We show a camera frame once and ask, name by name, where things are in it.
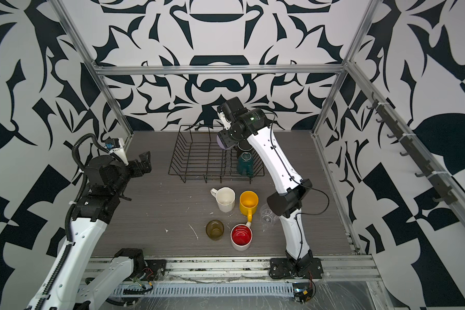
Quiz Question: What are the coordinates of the lilac cup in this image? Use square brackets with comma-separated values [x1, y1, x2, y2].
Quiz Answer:
[216, 136, 229, 150]

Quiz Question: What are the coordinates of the green mug cream inside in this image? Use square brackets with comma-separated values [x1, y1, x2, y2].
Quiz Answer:
[236, 152, 254, 177]

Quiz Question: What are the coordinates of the cream white cup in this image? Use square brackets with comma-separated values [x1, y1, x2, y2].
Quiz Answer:
[210, 187, 236, 213]

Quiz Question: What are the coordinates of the yellow mug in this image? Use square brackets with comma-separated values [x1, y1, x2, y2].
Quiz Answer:
[240, 191, 259, 222]

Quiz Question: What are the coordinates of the clear glass cup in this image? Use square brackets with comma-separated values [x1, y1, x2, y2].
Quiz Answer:
[260, 204, 279, 227]

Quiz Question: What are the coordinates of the black mug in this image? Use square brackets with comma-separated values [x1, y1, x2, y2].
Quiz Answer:
[236, 140, 253, 152]

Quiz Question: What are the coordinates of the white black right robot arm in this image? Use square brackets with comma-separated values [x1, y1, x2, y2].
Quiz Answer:
[217, 98, 323, 280]

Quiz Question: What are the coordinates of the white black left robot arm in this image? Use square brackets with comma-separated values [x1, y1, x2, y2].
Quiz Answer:
[28, 134, 153, 309]

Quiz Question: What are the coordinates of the olive glass cup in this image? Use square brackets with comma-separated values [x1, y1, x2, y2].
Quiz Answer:
[205, 220, 224, 241]

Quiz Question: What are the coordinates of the white mug red inside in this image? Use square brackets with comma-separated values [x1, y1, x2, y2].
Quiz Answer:
[230, 222, 253, 251]

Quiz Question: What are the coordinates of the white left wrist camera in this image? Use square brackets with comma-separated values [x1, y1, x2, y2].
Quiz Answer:
[105, 138, 129, 166]

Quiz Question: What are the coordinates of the black wire dish rack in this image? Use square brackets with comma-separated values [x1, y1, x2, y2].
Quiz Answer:
[168, 124, 266, 182]

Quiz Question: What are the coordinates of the white slotted cable duct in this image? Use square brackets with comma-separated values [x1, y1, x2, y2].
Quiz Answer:
[111, 282, 295, 298]

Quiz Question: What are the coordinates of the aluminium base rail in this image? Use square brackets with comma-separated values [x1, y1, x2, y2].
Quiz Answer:
[143, 255, 381, 283]

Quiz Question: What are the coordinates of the grey wall hook rail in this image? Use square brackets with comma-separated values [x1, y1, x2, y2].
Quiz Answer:
[367, 92, 458, 205]

